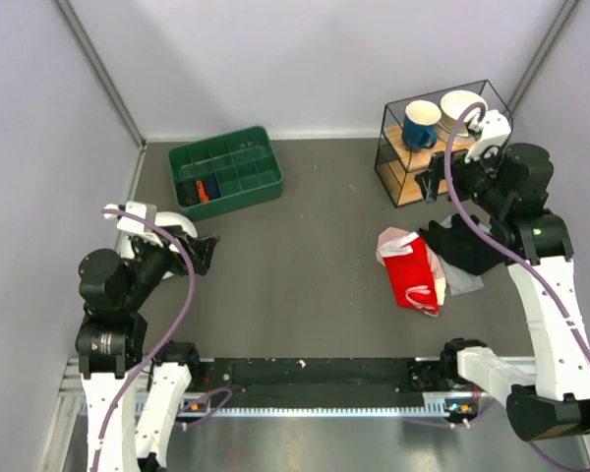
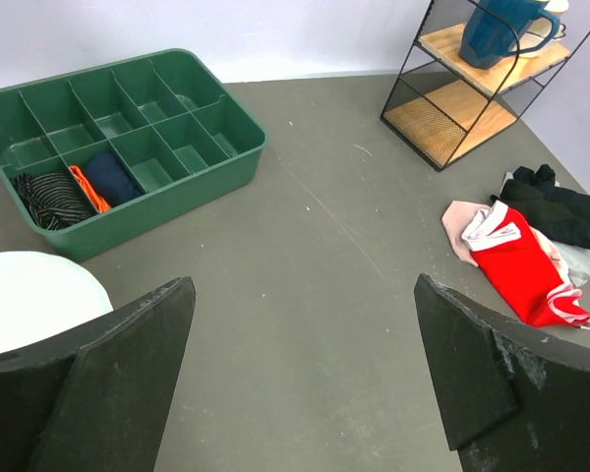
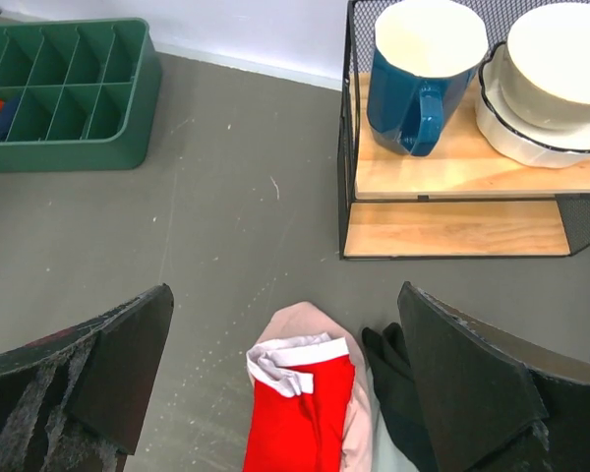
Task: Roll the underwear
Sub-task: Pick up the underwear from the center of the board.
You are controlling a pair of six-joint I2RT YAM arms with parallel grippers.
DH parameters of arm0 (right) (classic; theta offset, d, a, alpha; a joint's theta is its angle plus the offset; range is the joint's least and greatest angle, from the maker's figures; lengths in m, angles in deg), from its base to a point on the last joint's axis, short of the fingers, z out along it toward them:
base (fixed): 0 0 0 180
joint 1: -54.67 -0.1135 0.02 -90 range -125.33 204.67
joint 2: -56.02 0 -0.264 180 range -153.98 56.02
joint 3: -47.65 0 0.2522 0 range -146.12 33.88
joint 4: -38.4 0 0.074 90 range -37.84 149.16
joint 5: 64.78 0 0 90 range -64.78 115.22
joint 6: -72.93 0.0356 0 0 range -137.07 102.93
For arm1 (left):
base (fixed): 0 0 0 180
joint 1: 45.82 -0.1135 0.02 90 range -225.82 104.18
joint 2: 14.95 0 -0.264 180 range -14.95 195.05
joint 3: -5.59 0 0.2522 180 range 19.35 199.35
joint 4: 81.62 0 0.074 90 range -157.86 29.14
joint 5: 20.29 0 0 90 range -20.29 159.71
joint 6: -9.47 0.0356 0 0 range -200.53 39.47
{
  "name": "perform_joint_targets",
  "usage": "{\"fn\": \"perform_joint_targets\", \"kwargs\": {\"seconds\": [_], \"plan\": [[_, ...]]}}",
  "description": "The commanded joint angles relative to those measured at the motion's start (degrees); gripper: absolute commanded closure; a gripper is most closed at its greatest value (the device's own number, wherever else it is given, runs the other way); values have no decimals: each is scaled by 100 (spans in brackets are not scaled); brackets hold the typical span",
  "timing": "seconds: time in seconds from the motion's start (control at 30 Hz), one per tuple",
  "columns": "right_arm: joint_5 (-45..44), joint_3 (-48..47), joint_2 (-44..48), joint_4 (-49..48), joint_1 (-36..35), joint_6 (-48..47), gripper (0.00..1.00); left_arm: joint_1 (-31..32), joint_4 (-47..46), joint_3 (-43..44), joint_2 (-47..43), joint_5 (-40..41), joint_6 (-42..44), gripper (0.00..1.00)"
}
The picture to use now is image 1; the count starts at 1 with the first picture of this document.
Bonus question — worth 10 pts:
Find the grey garment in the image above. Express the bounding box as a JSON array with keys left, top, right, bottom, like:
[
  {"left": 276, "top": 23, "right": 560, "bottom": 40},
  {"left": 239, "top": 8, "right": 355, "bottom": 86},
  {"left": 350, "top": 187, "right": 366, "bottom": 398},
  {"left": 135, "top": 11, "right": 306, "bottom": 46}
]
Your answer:
[{"left": 441, "top": 261, "right": 484, "bottom": 296}]

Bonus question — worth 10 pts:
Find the red underwear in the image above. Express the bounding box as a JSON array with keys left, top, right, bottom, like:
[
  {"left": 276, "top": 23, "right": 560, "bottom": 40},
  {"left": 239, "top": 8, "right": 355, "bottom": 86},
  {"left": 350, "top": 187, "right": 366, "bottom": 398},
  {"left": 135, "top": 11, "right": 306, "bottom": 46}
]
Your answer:
[{"left": 378, "top": 232, "right": 440, "bottom": 317}]

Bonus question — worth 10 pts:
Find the white plate under bowl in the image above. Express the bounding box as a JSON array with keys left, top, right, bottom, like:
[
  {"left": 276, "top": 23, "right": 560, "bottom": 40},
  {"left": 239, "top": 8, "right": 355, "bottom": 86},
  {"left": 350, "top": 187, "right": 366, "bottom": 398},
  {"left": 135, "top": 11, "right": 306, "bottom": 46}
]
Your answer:
[{"left": 437, "top": 125, "right": 478, "bottom": 147}]

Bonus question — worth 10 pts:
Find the white paper plate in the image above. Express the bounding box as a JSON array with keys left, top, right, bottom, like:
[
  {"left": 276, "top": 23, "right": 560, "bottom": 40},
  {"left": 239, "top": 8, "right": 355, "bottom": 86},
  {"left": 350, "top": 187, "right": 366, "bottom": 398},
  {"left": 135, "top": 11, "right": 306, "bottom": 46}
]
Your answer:
[{"left": 116, "top": 202, "right": 198, "bottom": 263}]

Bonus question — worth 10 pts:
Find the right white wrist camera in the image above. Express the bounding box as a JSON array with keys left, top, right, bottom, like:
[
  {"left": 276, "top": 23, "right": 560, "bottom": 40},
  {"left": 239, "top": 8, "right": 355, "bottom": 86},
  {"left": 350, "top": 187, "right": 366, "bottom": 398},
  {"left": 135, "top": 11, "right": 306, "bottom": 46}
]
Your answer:
[{"left": 464, "top": 109, "right": 512, "bottom": 163}]

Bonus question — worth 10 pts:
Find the aluminium frame rail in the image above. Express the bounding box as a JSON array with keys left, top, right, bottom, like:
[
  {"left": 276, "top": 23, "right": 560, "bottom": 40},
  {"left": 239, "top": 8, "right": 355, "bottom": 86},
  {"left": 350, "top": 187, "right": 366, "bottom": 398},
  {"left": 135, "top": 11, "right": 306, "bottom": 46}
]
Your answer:
[{"left": 58, "top": 357, "right": 590, "bottom": 419}]

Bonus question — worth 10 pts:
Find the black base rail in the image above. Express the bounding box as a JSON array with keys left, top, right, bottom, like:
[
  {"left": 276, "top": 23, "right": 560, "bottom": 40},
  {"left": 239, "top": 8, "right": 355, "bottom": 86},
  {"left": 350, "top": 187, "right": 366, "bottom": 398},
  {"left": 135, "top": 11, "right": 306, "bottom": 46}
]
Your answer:
[{"left": 188, "top": 358, "right": 476, "bottom": 410}]

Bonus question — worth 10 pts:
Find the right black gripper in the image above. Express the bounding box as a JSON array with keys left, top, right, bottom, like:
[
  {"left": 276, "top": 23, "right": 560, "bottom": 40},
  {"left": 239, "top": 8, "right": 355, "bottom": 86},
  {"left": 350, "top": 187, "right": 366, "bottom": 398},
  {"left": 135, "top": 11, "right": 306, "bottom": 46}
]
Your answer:
[{"left": 415, "top": 139, "right": 510, "bottom": 215}]

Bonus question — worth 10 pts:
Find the purple cable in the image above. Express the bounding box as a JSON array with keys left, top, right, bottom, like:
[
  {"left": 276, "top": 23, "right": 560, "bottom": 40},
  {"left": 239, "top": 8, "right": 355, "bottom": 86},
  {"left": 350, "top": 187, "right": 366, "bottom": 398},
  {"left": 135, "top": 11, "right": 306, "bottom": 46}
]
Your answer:
[
  {"left": 88, "top": 207, "right": 233, "bottom": 472},
  {"left": 444, "top": 102, "right": 590, "bottom": 472}
]

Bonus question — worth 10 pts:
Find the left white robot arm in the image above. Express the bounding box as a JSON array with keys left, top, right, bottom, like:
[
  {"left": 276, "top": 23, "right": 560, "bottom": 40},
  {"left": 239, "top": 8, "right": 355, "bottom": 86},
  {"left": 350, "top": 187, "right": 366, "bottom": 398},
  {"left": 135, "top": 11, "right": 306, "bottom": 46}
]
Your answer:
[{"left": 75, "top": 236, "right": 207, "bottom": 471}]

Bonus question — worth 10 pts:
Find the black wire wooden shelf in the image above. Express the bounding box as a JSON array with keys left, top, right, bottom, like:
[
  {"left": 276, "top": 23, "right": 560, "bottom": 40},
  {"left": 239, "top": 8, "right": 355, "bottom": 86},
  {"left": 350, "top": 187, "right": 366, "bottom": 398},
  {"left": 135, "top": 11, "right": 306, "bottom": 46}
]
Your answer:
[{"left": 375, "top": 79, "right": 512, "bottom": 207}]

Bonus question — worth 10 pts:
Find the black garment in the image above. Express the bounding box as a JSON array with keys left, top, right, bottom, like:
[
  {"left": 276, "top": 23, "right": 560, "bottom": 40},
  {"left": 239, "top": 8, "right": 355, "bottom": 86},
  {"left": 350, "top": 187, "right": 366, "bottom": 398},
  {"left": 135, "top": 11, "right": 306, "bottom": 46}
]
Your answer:
[{"left": 418, "top": 213, "right": 504, "bottom": 275}]

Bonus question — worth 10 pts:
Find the blue mug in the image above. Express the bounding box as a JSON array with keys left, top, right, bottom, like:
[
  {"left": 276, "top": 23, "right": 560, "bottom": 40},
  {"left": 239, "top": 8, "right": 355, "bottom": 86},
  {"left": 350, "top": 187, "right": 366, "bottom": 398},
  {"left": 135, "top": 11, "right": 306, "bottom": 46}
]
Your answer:
[{"left": 401, "top": 99, "right": 442, "bottom": 151}]

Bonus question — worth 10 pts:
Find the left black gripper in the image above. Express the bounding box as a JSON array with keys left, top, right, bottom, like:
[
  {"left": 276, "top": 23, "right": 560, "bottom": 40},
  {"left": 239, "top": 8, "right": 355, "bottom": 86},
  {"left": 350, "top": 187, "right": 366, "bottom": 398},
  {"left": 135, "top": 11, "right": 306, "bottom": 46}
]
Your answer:
[{"left": 122, "top": 223, "right": 218, "bottom": 309}]

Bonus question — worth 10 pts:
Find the blue item in tray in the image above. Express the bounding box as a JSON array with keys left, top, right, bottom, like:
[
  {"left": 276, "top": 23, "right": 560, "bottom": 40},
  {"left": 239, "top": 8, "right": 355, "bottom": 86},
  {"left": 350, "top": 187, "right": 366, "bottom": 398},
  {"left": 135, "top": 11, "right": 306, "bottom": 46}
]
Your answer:
[{"left": 203, "top": 175, "right": 221, "bottom": 201}]

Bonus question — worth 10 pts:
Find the orange item in tray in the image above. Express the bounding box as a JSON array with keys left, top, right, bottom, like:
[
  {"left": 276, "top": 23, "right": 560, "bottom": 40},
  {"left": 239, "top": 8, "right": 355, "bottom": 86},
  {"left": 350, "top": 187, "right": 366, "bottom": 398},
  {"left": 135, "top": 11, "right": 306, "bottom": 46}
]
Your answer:
[{"left": 196, "top": 180, "right": 209, "bottom": 204}]

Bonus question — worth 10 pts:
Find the pink beige garment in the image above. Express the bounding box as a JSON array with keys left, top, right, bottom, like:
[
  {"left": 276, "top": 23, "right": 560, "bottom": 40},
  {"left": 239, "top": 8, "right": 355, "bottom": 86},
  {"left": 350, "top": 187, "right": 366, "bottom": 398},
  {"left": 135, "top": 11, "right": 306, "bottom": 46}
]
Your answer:
[{"left": 376, "top": 227, "right": 446, "bottom": 306}]

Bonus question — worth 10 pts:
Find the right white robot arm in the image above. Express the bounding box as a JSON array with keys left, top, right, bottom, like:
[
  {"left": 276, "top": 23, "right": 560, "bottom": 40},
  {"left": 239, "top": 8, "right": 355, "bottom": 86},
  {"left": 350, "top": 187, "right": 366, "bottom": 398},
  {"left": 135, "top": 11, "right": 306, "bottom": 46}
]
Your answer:
[{"left": 416, "top": 143, "right": 590, "bottom": 442}]

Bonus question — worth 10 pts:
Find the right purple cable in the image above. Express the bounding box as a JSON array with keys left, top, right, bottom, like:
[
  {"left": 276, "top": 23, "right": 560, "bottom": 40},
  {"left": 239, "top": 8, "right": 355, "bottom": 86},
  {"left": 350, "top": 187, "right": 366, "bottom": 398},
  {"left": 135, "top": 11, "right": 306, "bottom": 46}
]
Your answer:
[{"left": 444, "top": 102, "right": 590, "bottom": 472}]

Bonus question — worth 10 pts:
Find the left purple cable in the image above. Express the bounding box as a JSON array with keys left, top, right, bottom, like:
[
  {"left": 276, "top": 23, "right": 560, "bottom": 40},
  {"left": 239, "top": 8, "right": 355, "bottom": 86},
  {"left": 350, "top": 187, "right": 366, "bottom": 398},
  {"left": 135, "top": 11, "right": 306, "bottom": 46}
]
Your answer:
[{"left": 88, "top": 207, "right": 233, "bottom": 472}]

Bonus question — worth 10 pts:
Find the green compartment tray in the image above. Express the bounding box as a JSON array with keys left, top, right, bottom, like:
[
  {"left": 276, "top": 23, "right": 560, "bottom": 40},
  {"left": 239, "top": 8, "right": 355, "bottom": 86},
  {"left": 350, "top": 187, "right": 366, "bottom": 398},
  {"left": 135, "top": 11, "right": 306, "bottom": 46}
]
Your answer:
[{"left": 168, "top": 126, "right": 283, "bottom": 220}]

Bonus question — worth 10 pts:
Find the cream bowl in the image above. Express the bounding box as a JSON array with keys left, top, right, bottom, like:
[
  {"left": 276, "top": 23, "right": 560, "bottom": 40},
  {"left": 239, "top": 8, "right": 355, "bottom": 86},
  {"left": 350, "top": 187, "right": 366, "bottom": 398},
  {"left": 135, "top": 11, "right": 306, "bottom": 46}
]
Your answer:
[{"left": 439, "top": 89, "right": 487, "bottom": 131}]

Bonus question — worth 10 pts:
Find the black item in tray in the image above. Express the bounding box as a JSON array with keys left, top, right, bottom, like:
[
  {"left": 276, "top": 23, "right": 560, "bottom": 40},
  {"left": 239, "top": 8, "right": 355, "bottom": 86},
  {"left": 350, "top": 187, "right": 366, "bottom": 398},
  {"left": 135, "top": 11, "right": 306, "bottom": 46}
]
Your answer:
[{"left": 176, "top": 180, "right": 201, "bottom": 207}]

